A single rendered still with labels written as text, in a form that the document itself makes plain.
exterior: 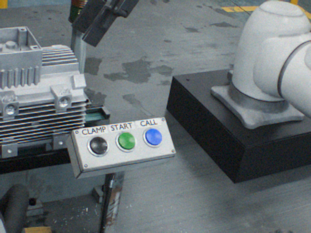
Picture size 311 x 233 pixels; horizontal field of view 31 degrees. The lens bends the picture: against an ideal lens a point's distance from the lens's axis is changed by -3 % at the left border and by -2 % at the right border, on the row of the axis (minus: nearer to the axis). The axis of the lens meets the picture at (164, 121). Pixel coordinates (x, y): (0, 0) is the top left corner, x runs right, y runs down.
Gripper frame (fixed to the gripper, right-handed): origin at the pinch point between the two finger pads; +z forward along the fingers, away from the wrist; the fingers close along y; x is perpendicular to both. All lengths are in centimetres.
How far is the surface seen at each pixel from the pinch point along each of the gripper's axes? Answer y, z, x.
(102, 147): 19.1, 13.4, 2.8
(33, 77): -1.0, 14.3, -3.2
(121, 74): -46, 18, 47
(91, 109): -12.1, 19.5, 20.1
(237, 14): -248, -15, 260
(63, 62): -3.3, 10.1, 1.7
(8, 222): 53, 7, -29
